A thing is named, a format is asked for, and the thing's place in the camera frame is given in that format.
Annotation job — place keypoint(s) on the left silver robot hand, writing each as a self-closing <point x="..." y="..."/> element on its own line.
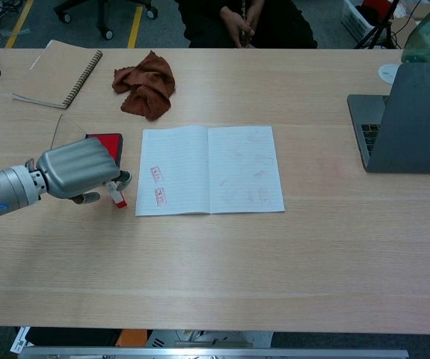
<point x="76" y="168"/>

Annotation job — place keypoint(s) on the small red white stamp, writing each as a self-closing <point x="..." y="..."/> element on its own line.
<point x="119" y="200"/>

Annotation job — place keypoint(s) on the kraft spiral notebook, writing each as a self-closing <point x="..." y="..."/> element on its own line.
<point x="54" y="75"/>

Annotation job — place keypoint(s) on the open lined notebook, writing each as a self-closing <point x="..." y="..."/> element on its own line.
<point x="207" y="172"/>

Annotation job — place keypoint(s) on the red ink pad clear lid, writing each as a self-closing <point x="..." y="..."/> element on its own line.
<point x="111" y="144"/>

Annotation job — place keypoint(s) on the brown crumpled cloth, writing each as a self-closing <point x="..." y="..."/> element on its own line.
<point x="147" y="86"/>

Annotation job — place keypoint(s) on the black office chair base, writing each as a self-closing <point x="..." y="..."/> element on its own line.
<point x="104" y="13"/>

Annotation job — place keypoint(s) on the orange object under table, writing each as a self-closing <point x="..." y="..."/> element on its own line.
<point x="130" y="338"/>

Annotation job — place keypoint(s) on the white printed sheet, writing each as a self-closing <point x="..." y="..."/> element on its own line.
<point x="20" y="340"/>

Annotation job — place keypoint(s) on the seated person in black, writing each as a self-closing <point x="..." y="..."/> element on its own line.
<point x="207" y="22"/>

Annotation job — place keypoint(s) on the grey equipment under table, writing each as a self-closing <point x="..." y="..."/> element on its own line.
<point x="207" y="338"/>

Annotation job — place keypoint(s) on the white plastic basket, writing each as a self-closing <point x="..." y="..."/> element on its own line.
<point x="356" y="22"/>

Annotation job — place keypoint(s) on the white round desk grommet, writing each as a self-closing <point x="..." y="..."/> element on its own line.
<point x="386" y="73"/>

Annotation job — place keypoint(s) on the black tripod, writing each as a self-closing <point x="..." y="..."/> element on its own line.
<point x="377" y="31"/>

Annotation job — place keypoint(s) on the red object in basket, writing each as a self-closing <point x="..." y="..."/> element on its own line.
<point x="375" y="7"/>

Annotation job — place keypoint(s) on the grey laptop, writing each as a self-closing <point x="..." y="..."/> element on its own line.
<point x="416" y="119"/>

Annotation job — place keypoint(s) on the cardboard box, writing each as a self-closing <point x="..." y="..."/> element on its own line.
<point x="405" y="26"/>

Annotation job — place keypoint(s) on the green translucent plastic bottle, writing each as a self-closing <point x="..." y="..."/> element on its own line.
<point x="427" y="41"/>

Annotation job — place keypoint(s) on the aluminium rail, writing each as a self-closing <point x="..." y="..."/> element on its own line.
<point x="237" y="354"/>

